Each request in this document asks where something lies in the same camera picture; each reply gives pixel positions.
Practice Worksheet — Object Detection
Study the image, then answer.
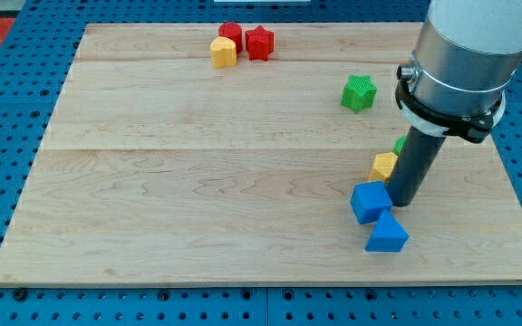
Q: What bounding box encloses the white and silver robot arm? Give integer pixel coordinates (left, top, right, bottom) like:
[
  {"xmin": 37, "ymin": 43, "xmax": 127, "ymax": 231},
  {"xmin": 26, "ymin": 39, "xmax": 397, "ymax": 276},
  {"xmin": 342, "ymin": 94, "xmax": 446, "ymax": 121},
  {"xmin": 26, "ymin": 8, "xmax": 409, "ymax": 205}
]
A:
[{"xmin": 412, "ymin": 0, "xmax": 522, "ymax": 117}]

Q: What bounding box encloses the red cylinder block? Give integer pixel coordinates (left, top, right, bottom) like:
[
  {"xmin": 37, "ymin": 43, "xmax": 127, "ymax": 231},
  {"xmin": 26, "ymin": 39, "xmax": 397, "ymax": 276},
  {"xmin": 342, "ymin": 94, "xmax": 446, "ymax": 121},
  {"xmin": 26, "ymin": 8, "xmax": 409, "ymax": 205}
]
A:
[{"xmin": 217, "ymin": 22, "xmax": 243, "ymax": 54}]

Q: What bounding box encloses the red star block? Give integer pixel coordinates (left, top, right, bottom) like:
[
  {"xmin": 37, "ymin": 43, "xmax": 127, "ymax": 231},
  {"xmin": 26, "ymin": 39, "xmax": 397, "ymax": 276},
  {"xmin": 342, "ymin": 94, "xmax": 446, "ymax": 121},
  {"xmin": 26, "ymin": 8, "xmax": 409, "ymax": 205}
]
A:
[{"xmin": 245, "ymin": 25, "xmax": 275, "ymax": 61}]

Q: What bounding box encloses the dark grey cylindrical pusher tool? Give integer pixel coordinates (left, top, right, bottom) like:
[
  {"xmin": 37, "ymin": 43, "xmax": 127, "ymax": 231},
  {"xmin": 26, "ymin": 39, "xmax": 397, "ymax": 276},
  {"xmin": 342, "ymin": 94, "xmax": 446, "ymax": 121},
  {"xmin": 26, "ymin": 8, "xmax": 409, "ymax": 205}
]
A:
[{"xmin": 386, "ymin": 127, "xmax": 446, "ymax": 207}]

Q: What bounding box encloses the yellow hexagon block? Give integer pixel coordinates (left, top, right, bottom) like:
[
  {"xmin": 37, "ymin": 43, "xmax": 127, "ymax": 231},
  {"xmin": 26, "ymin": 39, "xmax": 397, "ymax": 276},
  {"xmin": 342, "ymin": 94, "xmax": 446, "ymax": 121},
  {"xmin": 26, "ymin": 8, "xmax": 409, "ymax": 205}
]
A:
[{"xmin": 368, "ymin": 152, "xmax": 398, "ymax": 184}]

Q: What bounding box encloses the wooden board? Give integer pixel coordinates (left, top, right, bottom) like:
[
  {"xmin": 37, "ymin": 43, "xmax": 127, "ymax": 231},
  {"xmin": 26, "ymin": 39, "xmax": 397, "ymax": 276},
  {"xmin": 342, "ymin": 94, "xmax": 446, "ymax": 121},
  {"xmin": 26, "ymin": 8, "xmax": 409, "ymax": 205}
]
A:
[{"xmin": 0, "ymin": 23, "xmax": 522, "ymax": 288}]

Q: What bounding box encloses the black clamp ring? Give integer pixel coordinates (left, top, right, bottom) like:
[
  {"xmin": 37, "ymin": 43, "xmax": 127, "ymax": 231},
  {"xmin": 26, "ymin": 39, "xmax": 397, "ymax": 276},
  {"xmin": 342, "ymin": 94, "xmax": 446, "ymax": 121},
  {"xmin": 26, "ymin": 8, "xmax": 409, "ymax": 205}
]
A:
[{"xmin": 394, "ymin": 64, "xmax": 507, "ymax": 145}]

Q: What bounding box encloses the blue cube block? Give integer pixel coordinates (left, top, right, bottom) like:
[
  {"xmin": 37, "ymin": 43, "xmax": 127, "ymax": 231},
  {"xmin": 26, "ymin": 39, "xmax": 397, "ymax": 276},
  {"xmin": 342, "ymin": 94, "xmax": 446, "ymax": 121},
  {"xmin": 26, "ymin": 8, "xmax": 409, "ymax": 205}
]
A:
[{"xmin": 350, "ymin": 181, "xmax": 393, "ymax": 225}]

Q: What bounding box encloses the yellow heart block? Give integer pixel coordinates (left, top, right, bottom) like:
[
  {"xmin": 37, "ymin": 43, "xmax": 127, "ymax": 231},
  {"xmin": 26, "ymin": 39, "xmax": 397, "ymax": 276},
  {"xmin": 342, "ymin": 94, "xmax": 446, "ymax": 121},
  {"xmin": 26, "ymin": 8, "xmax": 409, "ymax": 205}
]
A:
[{"xmin": 209, "ymin": 36, "xmax": 237, "ymax": 69}]

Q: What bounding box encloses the green star block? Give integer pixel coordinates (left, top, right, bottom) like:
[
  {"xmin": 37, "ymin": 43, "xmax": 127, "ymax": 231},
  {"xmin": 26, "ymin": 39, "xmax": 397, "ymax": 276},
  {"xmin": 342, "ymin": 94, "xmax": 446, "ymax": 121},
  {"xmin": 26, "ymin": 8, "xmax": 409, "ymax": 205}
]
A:
[{"xmin": 341, "ymin": 74, "xmax": 377, "ymax": 114}]

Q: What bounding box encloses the blue triangular prism block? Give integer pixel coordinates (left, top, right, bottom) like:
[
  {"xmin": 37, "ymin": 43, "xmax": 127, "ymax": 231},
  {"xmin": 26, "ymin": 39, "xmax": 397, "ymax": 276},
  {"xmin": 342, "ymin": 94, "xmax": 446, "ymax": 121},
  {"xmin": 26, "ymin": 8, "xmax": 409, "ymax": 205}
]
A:
[{"xmin": 365, "ymin": 210, "xmax": 410, "ymax": 253}]

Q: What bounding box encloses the green block behind pusher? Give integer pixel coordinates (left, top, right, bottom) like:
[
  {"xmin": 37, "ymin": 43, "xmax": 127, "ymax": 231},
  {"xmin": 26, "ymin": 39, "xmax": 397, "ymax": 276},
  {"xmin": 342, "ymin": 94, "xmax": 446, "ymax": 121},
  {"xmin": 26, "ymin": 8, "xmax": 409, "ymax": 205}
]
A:
[{"xmin": 392, "ymin": 136, "xmax": 407, "ymax": 156}]

